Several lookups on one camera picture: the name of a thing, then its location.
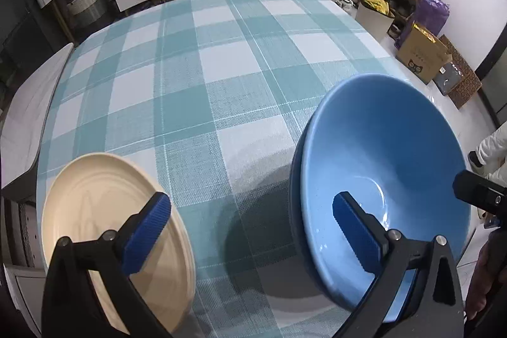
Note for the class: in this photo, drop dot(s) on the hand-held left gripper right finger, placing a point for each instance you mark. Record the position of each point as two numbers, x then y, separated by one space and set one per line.
356 231

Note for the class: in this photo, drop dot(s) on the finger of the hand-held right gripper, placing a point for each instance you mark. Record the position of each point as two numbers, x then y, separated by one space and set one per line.
495 221
479 191

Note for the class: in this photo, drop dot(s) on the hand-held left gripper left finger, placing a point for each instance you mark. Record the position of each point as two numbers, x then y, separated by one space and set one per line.
146 231

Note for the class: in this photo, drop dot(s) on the cream yellow round plate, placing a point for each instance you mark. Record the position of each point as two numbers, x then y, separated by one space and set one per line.
91 195

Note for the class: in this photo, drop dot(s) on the light blue ribbed bowl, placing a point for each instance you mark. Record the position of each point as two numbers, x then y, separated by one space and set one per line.
376 148

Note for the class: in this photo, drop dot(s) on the person's right hand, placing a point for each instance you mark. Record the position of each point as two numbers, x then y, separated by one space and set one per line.
485 274

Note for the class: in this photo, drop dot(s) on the person's white-clad leg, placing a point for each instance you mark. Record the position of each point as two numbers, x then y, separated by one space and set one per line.
493 150

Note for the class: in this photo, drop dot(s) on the brown patterned flat box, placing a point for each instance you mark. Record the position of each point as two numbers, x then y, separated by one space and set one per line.
467 80

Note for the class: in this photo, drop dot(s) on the grey flat bag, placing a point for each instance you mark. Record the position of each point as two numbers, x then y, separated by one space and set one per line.
447 78

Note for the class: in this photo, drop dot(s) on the printed cardboard box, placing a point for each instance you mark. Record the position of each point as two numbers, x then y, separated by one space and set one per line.
420 53

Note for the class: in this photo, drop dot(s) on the teal plaid tablecloth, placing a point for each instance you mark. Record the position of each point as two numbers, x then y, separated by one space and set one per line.
222 64

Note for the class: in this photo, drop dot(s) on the purple bag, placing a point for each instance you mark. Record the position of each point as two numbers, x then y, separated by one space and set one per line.
433 13

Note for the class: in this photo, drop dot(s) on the beige trash bin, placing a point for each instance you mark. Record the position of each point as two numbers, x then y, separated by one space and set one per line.
372 25

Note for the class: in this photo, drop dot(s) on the yellow plastic bag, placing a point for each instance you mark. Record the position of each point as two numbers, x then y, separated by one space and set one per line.
376 3

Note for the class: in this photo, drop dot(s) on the dark grey refrigerator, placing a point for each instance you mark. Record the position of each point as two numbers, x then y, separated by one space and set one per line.
27 33

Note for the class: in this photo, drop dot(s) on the grey storage basket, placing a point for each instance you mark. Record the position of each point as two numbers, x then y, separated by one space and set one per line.
85 7

